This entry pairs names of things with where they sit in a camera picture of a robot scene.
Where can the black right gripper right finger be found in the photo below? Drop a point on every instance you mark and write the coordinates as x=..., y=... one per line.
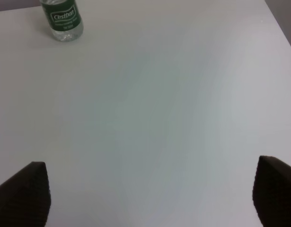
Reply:
x=271, y=192

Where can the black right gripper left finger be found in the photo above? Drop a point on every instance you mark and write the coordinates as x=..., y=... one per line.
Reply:
x=25, y=198

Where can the clear bottle green label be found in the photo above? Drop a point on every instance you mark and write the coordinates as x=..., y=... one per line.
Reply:
x=64, y=19

